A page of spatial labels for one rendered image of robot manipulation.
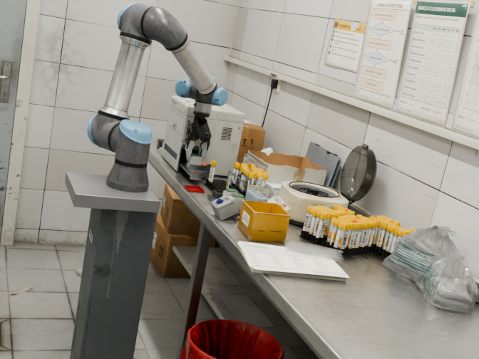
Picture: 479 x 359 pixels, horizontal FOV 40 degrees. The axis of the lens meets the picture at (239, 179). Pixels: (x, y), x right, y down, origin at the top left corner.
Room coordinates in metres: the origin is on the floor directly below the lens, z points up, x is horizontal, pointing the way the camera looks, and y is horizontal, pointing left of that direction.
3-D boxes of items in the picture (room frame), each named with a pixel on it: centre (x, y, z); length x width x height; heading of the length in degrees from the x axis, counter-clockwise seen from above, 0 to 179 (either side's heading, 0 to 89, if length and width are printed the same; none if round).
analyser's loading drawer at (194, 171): (2.74, 0.21, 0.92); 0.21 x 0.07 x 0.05; 23
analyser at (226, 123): (2.96, 0.20, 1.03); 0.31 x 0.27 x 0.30; 23
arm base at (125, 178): (2.26, 0.39, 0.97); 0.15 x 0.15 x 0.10
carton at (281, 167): (2.80, -0.19, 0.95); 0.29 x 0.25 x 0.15; 113
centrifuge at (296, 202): (2.44, -0.27, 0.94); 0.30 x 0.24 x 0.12; 104
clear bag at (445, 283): (1.86, -0.68, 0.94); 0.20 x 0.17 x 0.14; 175
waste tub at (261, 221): (2.13, -0.11, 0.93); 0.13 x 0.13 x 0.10; 20
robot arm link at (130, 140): (2.27, 0.40, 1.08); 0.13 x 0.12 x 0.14; 54
